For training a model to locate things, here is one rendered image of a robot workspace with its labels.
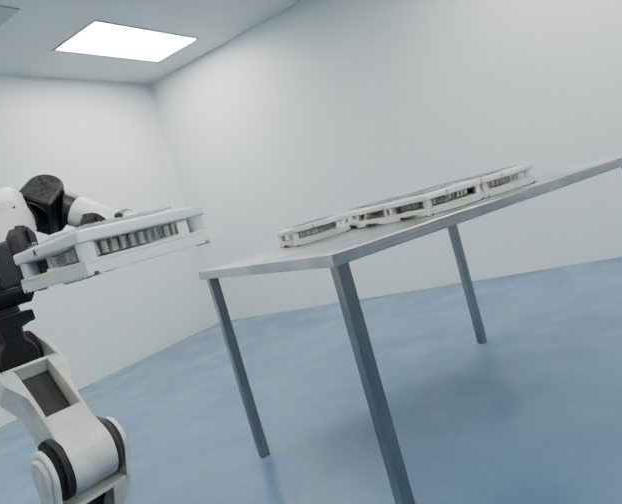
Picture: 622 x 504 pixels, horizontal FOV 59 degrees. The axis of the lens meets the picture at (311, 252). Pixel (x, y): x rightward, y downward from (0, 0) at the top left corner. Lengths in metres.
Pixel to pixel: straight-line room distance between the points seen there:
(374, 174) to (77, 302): 3.01
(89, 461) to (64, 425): 0.10
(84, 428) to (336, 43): 4.50
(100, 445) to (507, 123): 4.06
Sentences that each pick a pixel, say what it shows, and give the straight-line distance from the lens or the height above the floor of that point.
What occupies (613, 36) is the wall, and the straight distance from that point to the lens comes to 4.74.
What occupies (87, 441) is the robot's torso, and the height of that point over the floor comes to 0.61.
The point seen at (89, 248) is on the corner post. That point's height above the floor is 1.01.
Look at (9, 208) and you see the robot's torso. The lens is 1.57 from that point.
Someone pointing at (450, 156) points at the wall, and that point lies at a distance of 4.92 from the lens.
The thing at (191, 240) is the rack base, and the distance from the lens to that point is 0.98.
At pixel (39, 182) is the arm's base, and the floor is 1.26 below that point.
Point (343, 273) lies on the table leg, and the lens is 1.44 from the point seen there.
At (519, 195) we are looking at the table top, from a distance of 1.90.
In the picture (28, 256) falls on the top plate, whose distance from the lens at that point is 1.04.
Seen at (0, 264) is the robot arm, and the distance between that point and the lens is 1.15.
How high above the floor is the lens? 0.97
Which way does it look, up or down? 4 degrees down
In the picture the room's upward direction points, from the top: 16 degrees counter-clockwise
